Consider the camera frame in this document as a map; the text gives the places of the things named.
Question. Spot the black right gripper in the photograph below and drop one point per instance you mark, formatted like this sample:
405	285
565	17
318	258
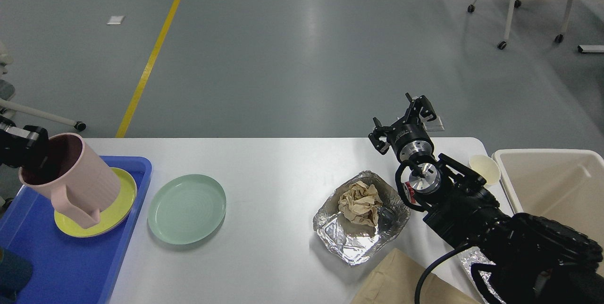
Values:
410	140

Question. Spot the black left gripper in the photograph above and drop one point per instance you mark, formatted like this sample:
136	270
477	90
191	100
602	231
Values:
28	148

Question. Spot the pink mug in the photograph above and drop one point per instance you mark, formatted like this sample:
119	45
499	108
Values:
79	184

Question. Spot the mint green plate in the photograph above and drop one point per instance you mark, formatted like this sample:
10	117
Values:
187	209

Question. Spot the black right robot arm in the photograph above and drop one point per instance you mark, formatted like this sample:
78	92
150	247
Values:
533	260

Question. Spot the metal floor plate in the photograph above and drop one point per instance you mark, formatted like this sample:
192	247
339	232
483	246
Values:
435	125

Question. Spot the white chair left background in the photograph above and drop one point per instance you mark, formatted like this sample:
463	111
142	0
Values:
9	108

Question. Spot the yellow plate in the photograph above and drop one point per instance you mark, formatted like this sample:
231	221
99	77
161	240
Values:
109	218

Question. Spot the cream paper cup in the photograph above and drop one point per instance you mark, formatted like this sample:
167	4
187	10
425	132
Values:
486	167

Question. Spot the crumpled brown paper ball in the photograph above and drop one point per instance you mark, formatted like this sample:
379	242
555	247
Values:
360	204

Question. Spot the blue plastic tray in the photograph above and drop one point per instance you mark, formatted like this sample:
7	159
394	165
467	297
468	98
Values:
70	270

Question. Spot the dark teal cup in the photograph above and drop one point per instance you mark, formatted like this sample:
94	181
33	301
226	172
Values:
15	274

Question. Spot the aluminium foil tray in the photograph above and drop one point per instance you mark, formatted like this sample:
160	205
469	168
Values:
353	243

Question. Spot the brown paper bag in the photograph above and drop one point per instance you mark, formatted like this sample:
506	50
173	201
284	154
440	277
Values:
394	280

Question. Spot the white floor marker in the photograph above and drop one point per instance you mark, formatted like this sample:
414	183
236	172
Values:
115	20

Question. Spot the beige plastic bin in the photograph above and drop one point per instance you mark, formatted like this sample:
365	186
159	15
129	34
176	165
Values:
565	185

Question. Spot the white bar on floor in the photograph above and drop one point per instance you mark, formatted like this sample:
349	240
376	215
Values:
591	48

